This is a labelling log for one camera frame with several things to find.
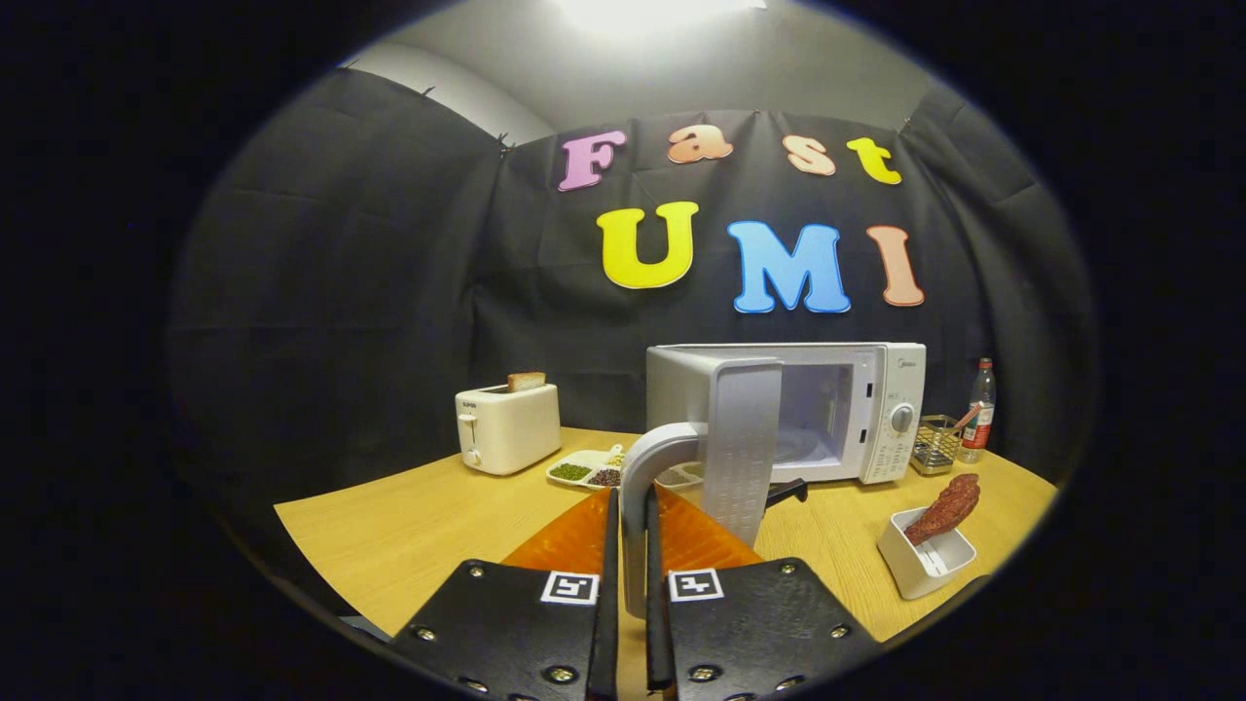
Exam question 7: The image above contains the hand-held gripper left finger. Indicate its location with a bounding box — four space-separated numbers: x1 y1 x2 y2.
389 487 621 701

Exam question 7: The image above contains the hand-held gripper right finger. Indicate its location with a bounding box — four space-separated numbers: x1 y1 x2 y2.
644 484 882 701

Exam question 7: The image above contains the white toaster oven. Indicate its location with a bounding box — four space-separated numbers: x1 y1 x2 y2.
620 341 928 619

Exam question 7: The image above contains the brown fried meat piece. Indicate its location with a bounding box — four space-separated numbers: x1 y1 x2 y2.
903 473 982 546

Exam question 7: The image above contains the cream white toaster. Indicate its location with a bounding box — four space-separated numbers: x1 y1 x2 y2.
455 383 563 476

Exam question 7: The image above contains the white divided snack plate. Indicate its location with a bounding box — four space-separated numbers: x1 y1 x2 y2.
545 445 704 490

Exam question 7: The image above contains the white rectangular plastic tray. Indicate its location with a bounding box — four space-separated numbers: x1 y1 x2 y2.
876 506 978 601

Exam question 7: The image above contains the clear bottle with red label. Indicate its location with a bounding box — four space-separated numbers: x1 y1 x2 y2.
959 358 998 464

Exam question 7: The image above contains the wire mesh utensil holder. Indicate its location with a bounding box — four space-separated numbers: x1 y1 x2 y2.
911 415 965 476

